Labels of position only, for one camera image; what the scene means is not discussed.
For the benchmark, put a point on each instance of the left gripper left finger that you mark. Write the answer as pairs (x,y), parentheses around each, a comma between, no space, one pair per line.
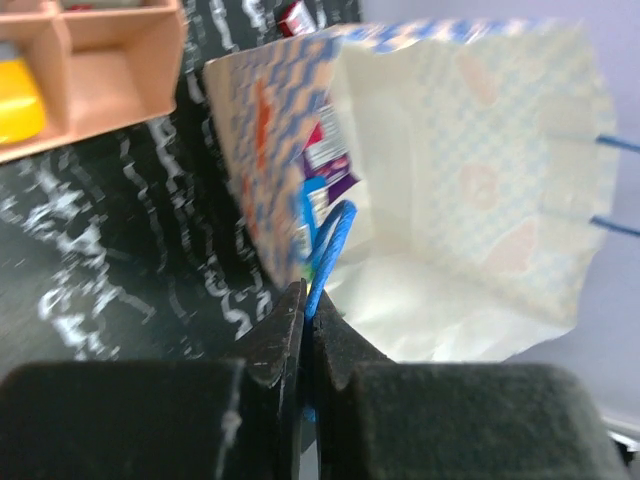
(236,417)

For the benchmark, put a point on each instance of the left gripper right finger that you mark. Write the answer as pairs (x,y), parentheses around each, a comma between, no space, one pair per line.
(378,419)

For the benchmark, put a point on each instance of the blue checkered paper bag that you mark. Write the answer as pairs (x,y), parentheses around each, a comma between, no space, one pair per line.
(486,156)

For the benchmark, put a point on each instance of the blue snack box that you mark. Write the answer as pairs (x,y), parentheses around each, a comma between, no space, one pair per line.
(314,204)

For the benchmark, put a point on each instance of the purple snack packet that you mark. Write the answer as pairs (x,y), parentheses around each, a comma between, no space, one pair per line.
(326,155)

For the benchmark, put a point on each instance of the yellow orange sticky notes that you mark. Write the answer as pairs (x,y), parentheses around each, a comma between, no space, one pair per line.
(23,114)

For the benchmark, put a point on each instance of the orange desk organizer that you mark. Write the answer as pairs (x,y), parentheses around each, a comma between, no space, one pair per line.
(99,65)

